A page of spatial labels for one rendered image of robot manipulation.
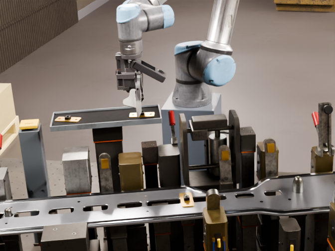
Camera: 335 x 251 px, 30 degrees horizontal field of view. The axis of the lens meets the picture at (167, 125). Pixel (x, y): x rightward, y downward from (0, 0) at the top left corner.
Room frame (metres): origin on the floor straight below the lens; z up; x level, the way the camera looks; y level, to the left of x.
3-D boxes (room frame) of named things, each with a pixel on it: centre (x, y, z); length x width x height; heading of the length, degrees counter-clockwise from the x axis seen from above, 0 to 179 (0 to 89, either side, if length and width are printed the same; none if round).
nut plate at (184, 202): (1.66, -0.05, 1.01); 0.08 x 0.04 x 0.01; 4
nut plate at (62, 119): (1.97, 0.33, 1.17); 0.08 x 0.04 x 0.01; 75
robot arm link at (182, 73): (2.25, -0.10, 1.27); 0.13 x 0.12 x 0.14; 31
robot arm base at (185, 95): (2.25, -0.10, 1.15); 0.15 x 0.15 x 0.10
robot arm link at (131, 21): (1.97, 0.10, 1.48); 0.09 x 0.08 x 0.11; 121
